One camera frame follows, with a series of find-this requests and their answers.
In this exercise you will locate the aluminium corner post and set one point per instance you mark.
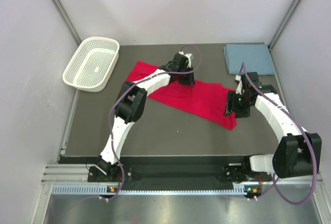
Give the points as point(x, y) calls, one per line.
point(284, 22)
point(67, 21)

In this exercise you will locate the red t shirt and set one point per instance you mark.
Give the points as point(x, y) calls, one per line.
point(205, 100)

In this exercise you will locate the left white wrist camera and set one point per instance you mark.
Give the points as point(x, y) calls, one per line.
point(189, 57)

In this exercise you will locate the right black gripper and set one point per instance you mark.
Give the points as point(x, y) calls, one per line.
point(231, 106)

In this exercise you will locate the right aluminium corner post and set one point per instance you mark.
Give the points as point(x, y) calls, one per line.
point(284, 22)

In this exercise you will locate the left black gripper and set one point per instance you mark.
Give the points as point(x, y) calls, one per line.
point(189, 80)

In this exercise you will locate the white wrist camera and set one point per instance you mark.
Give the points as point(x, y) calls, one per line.
point(239, 82)
point(189, 57)

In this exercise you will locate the folded blue t shirt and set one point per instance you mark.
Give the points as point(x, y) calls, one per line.
point(255, 56)

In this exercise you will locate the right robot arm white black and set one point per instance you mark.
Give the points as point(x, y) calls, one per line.
point(298, 151)

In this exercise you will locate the left aluminium corner post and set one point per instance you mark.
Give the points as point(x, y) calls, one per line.
point(67, 21)

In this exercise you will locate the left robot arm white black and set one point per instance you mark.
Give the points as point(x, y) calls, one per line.
point(130, 105)

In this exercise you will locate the aluminium frame rail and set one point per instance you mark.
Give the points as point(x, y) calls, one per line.
point(75, 174)

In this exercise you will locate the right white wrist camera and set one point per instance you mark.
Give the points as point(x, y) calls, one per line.
point(239, 82)

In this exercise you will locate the white perforated plastic basket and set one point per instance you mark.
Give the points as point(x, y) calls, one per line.
point(92, 64)

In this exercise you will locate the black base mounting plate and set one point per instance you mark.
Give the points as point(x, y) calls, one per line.
point(222, 168)

